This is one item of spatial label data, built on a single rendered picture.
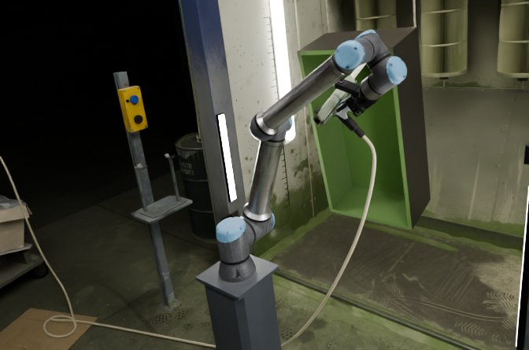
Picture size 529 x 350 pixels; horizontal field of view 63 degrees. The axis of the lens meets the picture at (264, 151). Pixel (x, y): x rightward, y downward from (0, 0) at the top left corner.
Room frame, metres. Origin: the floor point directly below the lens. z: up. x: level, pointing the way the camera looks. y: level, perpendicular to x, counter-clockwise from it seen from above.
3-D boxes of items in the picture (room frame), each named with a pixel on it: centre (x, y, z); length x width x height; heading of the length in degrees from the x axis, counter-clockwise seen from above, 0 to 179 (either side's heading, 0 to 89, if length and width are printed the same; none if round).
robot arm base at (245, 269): (1.90, 0.21, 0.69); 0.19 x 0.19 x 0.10
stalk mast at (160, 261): (2.58, 0.79, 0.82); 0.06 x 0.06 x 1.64; 47
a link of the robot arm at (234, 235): (1.91, 0.21, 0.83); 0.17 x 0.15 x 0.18; 140
